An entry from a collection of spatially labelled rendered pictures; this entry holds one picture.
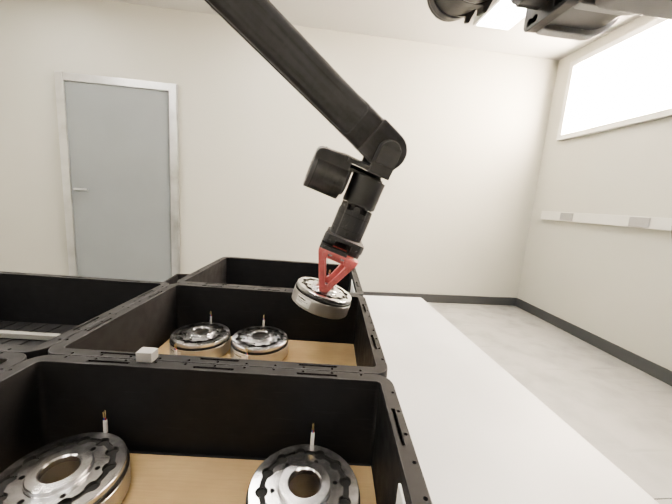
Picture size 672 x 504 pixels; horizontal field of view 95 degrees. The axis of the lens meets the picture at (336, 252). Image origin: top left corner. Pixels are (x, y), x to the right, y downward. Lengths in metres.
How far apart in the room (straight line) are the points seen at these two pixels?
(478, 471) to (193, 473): 0.45
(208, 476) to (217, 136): 3.33
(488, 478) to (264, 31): 0.74
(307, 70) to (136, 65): 3.51
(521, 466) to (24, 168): 4.34
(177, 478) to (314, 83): 0.50
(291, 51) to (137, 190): 3.36
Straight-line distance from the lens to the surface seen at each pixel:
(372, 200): 0.51
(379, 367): 0.40
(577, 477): 0.75
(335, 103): 0.49
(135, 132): 3.80
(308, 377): 0.37
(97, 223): 3.98
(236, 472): 0.42
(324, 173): 0.49
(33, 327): 0.88
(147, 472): 0.44
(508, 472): 0.69
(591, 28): 0.68
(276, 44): 0.50
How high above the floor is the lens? 1.12
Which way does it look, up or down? 10 degrees down
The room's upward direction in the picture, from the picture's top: 4 degrees clockwise
